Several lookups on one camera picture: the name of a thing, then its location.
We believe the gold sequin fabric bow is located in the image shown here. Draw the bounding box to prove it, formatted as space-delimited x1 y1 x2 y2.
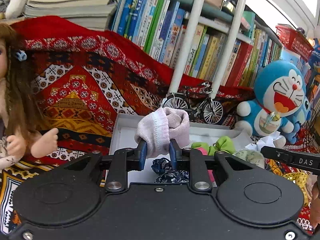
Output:
283 172 313 207

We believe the navy blue floral cloth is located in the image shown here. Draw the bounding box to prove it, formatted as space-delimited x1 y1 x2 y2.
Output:
151 158 189 184

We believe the lilac knitted sock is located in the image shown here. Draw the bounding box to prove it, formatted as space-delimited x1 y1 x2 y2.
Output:
135 107 190 158

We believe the green patterned fabric pouch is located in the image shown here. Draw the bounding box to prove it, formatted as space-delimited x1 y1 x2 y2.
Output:
233 148 265 169

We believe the pink bow soft toy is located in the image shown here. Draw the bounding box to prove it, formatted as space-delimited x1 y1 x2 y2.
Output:
195 146 215 184

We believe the person's right hand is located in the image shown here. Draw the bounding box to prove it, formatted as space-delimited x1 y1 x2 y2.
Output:
310 182 320 229

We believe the white cardboard box tray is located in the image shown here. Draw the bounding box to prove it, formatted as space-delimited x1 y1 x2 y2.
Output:
105 113 253 188

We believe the green scrunchie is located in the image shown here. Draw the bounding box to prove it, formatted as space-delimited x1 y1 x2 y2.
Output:
191 136 236 156

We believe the tissue packet blue white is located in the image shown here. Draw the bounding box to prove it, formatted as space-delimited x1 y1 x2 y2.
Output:
245 131 286 152

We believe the blue Stitch plush toy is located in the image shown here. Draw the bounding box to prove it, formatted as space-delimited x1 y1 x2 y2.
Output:
283 97 311 144

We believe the miniature metal bicycle model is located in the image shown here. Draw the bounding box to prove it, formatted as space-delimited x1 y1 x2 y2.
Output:
161 81 223 125

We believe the Doraemon plush toy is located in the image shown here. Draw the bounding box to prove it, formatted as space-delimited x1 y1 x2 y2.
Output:
235 60 306 148

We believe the white pole left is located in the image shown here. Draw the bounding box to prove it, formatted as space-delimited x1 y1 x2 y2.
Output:
167 0 204 95

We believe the white pole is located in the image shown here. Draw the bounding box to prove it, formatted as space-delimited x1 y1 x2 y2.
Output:
167 0 204 95
210 0 246 99

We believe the red patterned blanket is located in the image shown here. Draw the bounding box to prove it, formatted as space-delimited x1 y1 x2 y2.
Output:
1 16 319 239

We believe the blue cardboard package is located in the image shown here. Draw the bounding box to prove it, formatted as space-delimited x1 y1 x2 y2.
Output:
308 38 320 72

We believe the brown-haired doll beige dress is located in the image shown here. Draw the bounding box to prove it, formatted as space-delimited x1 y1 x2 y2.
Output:
1 23 59 169

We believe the white pole right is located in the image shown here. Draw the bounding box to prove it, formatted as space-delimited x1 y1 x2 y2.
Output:
210 0 246 99

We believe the red plastic basket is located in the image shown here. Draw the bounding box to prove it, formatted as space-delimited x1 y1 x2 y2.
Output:
276 25 313 62

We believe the row of upright books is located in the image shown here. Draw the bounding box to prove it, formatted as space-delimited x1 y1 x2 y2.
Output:
109 0 284 87

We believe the stack of horizontal books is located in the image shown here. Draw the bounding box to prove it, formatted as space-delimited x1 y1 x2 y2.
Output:
23 0 119 31

